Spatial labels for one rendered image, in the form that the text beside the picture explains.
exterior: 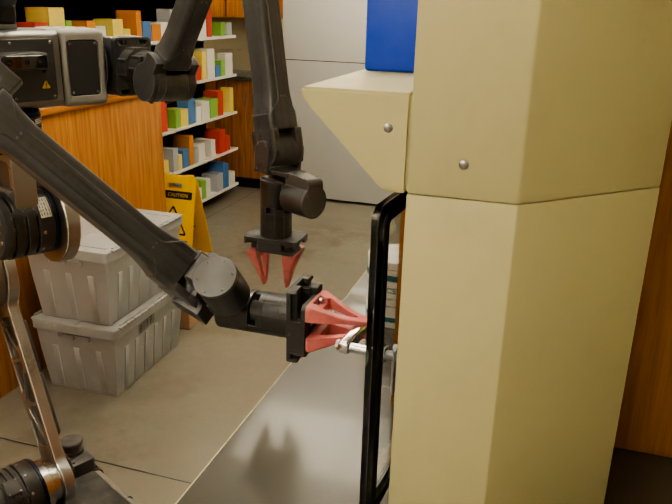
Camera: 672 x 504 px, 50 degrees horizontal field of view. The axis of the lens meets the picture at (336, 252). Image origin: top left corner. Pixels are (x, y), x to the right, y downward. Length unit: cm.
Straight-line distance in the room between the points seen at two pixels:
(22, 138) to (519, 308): 60
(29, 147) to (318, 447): 60
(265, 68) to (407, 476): 72
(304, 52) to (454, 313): 526
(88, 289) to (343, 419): 196
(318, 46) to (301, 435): 493
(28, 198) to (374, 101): 101
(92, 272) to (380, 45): 221
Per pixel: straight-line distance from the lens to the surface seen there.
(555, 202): 75
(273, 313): 93
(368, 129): 73
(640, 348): 118
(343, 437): 118
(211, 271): 90
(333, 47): 587
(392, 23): 93
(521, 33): 70
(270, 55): 126
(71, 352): 322
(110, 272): 297
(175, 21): 147
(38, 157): 94
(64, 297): 313
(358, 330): 90
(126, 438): 295
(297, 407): 125
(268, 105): 125
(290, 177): 123
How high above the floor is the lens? 159
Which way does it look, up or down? 19 degrees down
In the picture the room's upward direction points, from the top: 2 degrees clockwise
